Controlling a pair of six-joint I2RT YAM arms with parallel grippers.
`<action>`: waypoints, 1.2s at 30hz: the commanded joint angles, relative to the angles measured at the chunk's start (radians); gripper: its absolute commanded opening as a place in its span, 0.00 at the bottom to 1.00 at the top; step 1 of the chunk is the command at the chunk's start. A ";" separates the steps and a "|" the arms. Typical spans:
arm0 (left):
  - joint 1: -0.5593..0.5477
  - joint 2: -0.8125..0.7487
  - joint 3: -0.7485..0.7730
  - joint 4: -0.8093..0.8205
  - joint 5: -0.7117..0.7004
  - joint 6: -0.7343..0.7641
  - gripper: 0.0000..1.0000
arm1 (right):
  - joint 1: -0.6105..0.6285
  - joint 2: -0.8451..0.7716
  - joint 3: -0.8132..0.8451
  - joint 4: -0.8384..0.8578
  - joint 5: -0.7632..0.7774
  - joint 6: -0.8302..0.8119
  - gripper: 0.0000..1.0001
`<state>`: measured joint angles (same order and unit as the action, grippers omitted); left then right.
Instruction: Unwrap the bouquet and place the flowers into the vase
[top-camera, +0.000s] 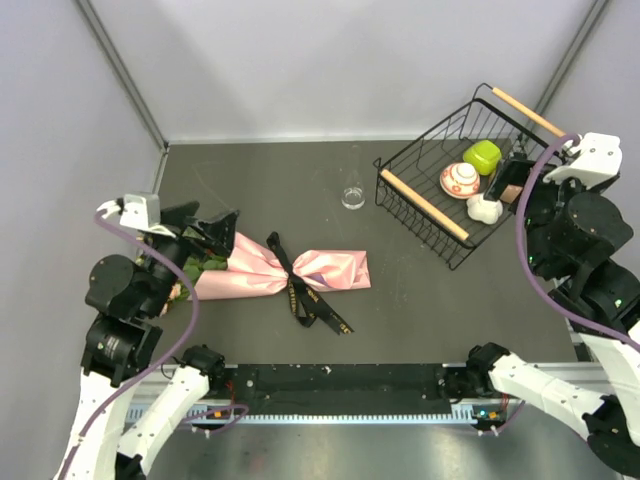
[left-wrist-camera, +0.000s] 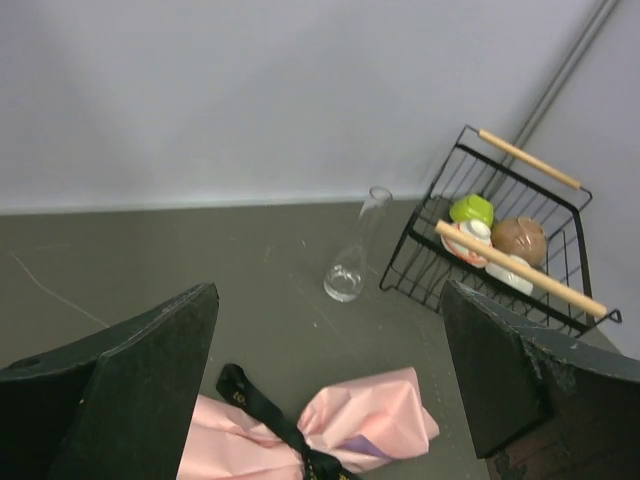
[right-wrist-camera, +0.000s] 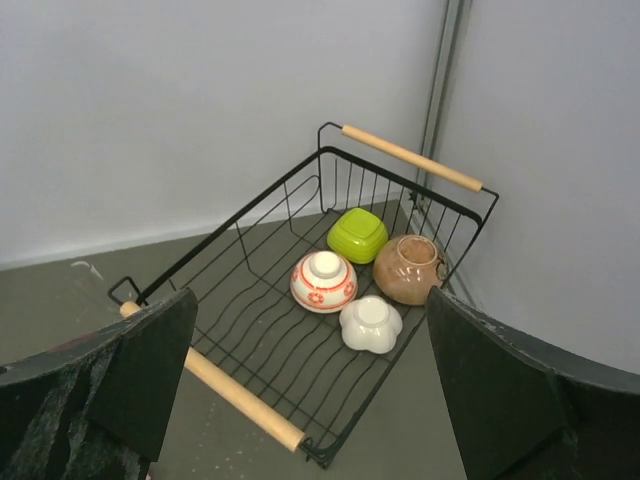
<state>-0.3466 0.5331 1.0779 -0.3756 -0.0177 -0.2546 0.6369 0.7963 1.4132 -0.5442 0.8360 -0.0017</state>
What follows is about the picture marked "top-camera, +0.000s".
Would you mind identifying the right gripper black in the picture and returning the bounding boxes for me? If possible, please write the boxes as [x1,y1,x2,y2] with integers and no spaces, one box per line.
[480,150,600,274]

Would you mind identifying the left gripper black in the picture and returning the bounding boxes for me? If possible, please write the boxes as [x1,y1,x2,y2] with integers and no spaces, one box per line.
[143,199,240,315]

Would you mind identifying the pink wrapping paper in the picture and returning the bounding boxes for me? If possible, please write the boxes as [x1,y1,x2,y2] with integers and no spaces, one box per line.
[195,233,371,300]

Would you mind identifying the black ribbon gold lettering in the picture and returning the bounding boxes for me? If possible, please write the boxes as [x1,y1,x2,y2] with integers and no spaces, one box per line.
[266,232,354,335]

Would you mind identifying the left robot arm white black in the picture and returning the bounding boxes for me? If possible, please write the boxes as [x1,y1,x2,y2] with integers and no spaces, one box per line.
[55,194,248,479]

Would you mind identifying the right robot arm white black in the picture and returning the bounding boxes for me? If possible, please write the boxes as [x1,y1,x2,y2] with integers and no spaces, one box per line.
[441,173,639,477]

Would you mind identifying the clear glass vase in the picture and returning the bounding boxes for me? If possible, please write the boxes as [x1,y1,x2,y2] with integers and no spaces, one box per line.
[341,144,366,210]

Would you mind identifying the brown ceramic pot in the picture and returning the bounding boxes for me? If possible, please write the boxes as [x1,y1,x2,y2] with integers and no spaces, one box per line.
[483,169,526,204]

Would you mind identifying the green square cup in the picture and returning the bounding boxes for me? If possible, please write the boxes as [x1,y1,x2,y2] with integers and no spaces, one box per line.
[463,140,502,176]

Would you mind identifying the white flower-shaped cup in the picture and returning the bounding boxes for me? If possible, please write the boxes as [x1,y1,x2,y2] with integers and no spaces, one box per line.
[466,194,503,225]

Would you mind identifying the white red patterned bowl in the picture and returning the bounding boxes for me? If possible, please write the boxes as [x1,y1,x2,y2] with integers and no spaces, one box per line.
[439,162,480,199]

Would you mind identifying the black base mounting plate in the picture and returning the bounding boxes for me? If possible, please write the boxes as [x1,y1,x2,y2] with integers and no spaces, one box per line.
[222,364,464,416]

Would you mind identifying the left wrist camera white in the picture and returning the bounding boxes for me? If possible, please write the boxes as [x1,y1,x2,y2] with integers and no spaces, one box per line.
[97,193,161,232]

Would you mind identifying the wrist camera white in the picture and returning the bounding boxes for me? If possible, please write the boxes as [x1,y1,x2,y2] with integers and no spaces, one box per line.
[97,193,161,232]
[543,132,622,189]

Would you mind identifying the black wire basket wooden handles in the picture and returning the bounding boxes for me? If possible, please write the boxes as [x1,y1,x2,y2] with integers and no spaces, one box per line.
[374,83,548,270]

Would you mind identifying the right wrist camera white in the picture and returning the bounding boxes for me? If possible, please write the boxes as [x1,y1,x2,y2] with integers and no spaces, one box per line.
[543,132,622,189]

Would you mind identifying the aluminium rail with cable duct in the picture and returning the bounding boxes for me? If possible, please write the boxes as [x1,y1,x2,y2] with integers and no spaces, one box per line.
[122,362,640,429]

